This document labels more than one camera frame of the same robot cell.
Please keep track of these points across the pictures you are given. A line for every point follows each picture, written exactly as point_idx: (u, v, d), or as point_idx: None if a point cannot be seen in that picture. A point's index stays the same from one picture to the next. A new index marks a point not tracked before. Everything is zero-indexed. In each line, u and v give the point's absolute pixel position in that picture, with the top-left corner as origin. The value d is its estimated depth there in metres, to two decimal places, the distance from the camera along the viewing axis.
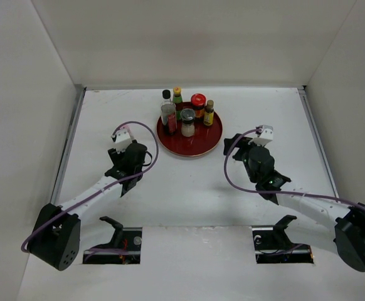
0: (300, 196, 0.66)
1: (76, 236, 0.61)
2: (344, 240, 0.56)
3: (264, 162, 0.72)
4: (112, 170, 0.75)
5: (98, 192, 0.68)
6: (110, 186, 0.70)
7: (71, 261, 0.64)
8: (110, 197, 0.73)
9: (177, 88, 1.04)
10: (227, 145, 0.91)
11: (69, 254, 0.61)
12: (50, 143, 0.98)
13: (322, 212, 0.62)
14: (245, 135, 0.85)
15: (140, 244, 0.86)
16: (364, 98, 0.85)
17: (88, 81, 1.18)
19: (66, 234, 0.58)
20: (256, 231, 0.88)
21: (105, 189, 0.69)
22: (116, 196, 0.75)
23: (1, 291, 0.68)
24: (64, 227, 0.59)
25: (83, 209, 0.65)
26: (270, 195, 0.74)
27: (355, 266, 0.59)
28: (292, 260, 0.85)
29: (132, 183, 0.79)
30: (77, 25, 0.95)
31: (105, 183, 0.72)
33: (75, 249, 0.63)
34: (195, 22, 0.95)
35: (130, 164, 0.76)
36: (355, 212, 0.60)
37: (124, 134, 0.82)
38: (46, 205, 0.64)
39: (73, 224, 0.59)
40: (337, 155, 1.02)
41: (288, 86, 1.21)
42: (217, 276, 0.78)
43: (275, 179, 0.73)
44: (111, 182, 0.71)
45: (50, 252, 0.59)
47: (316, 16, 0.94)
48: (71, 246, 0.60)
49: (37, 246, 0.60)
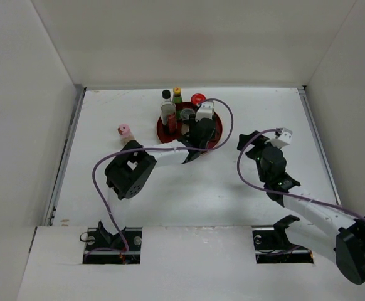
0: (306, 201, 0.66)
1: (147, 175, 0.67)
2: (344, 251, 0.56)
3: (276, 163, 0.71)
4: (181, 138, 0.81)
5: (172, 148, 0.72)
6: (182, 148, 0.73)
7: (132, 196, 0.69)
8: (176, 158, 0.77)
9: (177, 88, 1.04)
10: (242, 140, 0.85)
11: (136, 188, 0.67)
12: (51, 143, 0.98)
13: (326, 220, 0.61)
14: (263, 133, 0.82)
15: (140, 244, 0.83)
16: (364, 98, 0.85)
17: (88, 81, 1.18)
19: (143, 168, 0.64)
20: (256, 231, 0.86)
21: (177, 149, 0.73)
22: (180, 160, 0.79)
23: (0, 290, 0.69)
24: (142, 162, 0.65)
25: (158, 155, 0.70)
26: (277, 196, 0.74)
27: (352, 278, 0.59)
28: (293, 260, 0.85)
29: (195, 155, 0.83)
30: (77, 25, 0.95)
31: (177, 145, 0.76)
33: (140, 187, 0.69)
34: (194, 22, 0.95)
35: (197, 137, 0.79)
36: (360, 225, 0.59)
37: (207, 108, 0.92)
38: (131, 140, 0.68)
39: (151, 163, 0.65)
40: (337, 155, 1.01)
41: (288, 86, 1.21)
42: (218, 276, 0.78)
43: (285, 181, 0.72)
44: (182, 147, 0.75)
45: (123, 179, 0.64)
47: (316, 15, 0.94)
48: (140, 180, 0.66)
49: (115, 169, 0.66)
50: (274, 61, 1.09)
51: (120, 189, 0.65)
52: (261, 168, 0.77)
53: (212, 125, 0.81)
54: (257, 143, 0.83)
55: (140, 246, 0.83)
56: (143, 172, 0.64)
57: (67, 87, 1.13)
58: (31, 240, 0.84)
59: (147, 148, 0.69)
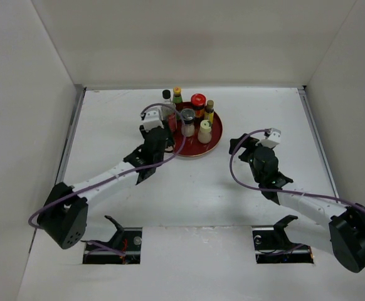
0: (298, 195, 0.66)
1: (83, 220, 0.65)
2: (338, 238, 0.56)
3: (268, 162, 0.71)
4: (130, 158, 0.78)
5: (112, 179, 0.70)
6: (125, 174, 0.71)
7: (76, 241, 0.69)
8: (126, 181, 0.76)
9: (177, 88, 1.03)
10: (233, 145, 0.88)
11: (74, 235, 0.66)
12: (51, 142, 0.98)
13: (318, 211, 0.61)
14: (252, 135, 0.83)
15: (140, 245, 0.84)
16: (364, 96, 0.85)
17: (88, 81, 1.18)
19: (73, 216, 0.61)
20: (256, 231, 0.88)
21: (118, 177, 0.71)
22: (132, 181, 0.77)
23: (1, 290, 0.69)
24: (72, 209, 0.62)
25: (94, 192, 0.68)
26: (271, 195, 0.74)
27: (350, 268, 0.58)
28: (294, 260, 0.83)
29: (150, 172, 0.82)
30: (77, 25, 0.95)
31: (121, 169, 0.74)
33: (80, 231, 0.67)
34: (195, 22, 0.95)
35: (149, 153, 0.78)
36: (352, 212, 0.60)
37: (153, 115, 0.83)
38: (61, 184, 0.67)
39: (81, 207, 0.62)
40: (337, 155, 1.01)
41: (288, 86, 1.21)
42: (219, 276, 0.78)
43: (278, 180, 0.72)
44: (127, 170, 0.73)
45: (56, 231, 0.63)
47: (315, 15, 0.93)
48: (76, 226, 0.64)
49: (46, 222, 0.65)
50: (273, 61, 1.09)
51: (56, 241, 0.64)
52: (254, 168, 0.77)
53: (163, 135, 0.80)
54: (248, 144, 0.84)
55: (140, 246, 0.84)
56: (76, 220, 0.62)
57: (67, 87, 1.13)
58: (31, 240, 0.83)
59: (79, 190, 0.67)
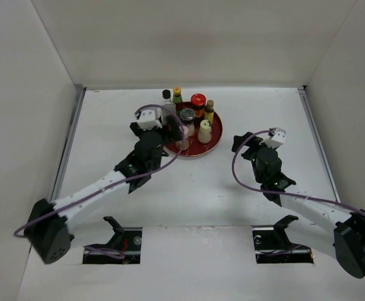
0: (302, 199, 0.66)
1: (64, 236, 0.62)
2: (342, 244, 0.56)
3: (271, 163, 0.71)
4: (121, 165, 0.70)
5: (98, 193, 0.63)
6: (111, 187, 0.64)
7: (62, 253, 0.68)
8: (115, 192, 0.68)
9: (177, 88, 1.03)
10: (236, 142, 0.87)
11: (58, 250, 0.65)
12: (50, 143, 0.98)
13: (323, 216, 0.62)
14: (257, 135, 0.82)
15: (140, 245, 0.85)
16: (364, 97, 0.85)
17: (88, 81, 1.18)
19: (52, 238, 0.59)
20: (256, 231, 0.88)
21: (105, 190, 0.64)
22: (121, 192, 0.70)
23: (1, 290, 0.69)
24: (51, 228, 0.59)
25: (76, 210, 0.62)
26: (274, 197, 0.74)
27: (352, 272, 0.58)
28: (293, 260, 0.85)
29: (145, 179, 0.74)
30: (76, 25, 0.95)
31: (110, 180, 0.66)
33: (64, 246, 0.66)
34: (195, 22, 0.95)
35: (140, 159, 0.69)
36: (356, 219, 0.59)
37: (149, 114, 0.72)
38: (40, 201, 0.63)
39: (59, 227, 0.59)
40: (338, 155, 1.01)
41: (288, 86, 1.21)
42: (219, 276, 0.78)
43: (280, 181, 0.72)
44: (115, 182, 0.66)
45: (37, 247, 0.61)
47: (315, 15, 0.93)
48: (56, 245, 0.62)
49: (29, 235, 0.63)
50: (274, 61, 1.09)
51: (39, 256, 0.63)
52: (256, 168, 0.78)
53: (157, 143, 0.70)
54: (251, 144, 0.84)
55: (140, 246, 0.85)
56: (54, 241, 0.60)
57: (67, 87, 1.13)
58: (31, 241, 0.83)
59: (61, 208, 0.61)
